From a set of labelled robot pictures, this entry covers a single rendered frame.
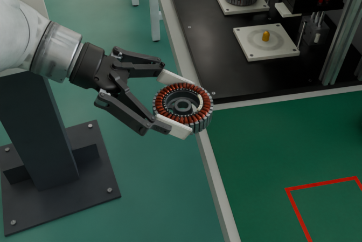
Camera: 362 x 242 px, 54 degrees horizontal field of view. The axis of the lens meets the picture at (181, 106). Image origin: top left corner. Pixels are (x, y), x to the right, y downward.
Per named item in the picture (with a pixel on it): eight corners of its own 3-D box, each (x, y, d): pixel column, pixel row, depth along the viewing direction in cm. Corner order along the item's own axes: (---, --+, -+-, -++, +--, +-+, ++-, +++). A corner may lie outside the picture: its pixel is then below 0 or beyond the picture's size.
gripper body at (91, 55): (75, 60, 66) (122, 80, 69) (61, 91, 60) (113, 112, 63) (88, 30, 61) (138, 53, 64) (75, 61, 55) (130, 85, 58)
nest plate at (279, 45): (248, 61, 99) (248, 58, 98) (232, 31, 109) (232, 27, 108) (299, 55, 101) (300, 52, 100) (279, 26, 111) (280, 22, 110)
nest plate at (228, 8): (224, 15, 116) (224, 12, 115) (213, -8, 126) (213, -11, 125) (269, 11, 117) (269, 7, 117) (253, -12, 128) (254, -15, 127)
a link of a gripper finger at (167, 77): (155, 81, 70) (156, 78, 70) (187, 94, 72) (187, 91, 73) (162, 70, 68) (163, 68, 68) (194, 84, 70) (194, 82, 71)
